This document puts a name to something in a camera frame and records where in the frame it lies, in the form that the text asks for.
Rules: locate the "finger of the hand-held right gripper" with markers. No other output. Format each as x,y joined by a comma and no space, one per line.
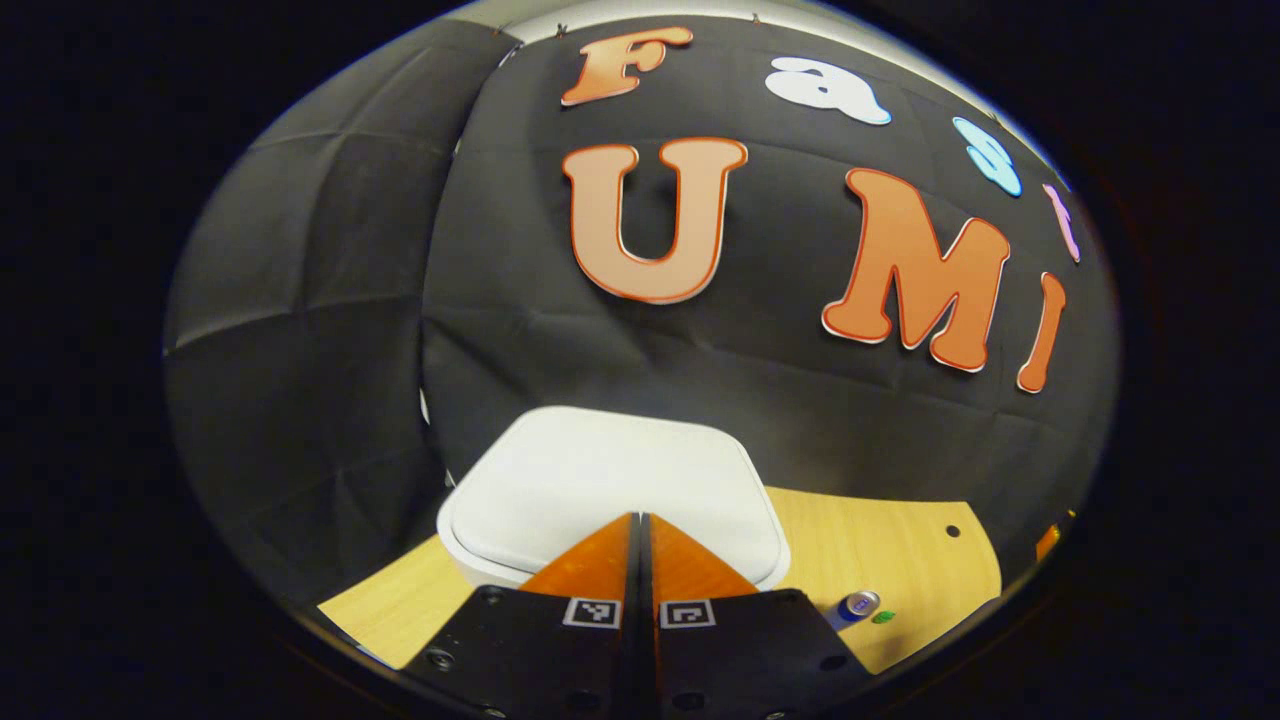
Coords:
1046,542

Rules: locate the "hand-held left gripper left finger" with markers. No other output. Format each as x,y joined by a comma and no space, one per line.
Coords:
560,660

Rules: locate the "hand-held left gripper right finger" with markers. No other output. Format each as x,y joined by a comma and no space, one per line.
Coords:
740,660

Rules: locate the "blue silver pop can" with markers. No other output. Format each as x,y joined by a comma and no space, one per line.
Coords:
852,608

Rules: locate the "white desktop garbage bin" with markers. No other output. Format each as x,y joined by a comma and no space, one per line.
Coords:
600,470

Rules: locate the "wooden desktop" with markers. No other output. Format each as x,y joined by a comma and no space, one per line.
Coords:
900,550

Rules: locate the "black backdrop cloth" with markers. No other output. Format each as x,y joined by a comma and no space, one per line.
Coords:
330,350

